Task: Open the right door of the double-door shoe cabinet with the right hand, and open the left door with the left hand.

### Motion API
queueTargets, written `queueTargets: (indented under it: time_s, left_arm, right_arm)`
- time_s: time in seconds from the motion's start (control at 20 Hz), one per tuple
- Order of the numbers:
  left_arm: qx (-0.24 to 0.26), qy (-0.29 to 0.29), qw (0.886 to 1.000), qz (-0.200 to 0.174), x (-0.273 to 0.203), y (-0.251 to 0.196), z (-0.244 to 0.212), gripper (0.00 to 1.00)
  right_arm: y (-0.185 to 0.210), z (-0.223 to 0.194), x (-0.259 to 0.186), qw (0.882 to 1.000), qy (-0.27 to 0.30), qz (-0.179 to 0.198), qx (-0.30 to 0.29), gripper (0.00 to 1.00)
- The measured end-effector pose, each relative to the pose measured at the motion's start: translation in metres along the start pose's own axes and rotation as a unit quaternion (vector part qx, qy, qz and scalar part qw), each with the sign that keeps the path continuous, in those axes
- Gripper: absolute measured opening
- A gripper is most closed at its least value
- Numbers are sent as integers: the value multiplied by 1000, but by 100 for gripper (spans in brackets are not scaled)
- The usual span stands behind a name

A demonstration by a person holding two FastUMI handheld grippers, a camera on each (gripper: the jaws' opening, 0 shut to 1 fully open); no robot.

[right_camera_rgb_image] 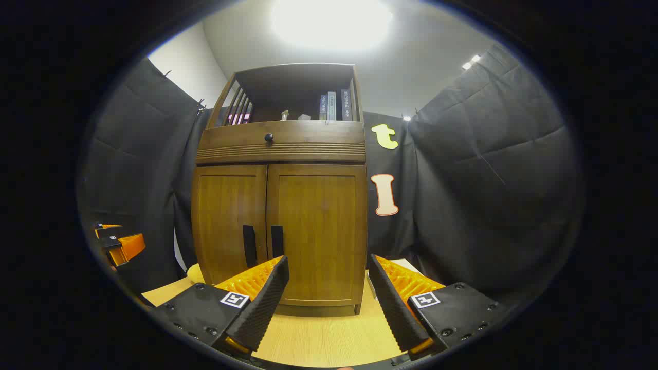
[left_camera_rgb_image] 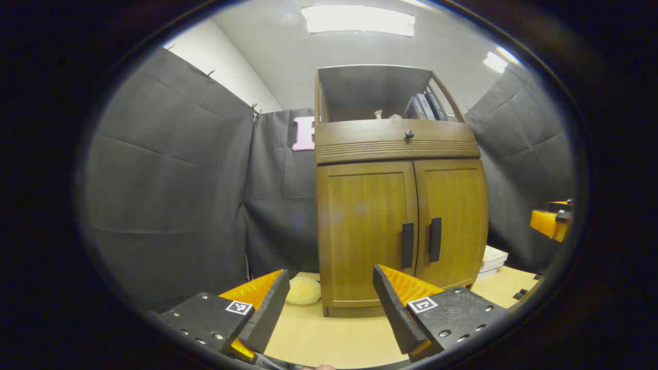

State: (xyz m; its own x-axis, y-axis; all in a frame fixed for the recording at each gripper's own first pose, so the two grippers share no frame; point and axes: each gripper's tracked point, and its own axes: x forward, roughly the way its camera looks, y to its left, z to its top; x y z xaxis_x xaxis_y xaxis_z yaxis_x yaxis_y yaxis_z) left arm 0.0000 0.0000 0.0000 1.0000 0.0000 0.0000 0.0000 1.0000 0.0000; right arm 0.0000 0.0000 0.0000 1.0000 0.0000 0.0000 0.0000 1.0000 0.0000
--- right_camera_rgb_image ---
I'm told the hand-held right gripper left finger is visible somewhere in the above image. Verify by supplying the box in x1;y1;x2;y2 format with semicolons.
153;255;290;355

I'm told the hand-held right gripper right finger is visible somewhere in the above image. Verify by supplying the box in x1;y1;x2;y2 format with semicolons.
369;254;509;354

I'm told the wooden shoe cabinet door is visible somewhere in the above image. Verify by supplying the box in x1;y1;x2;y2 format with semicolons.
192;165;268;286
266;164;368;308

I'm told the wooden double-door shoe cabinet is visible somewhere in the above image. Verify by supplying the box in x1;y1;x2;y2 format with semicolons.
191;63;369;316

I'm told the wooden cabinet drawer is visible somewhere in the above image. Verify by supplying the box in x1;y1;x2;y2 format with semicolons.
196;120;367;165

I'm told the black backdrop cloth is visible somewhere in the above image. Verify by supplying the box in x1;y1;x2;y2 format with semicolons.
77;44;584;305

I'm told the large ceiling light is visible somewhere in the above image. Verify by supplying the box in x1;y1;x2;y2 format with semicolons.
271;0;392;50

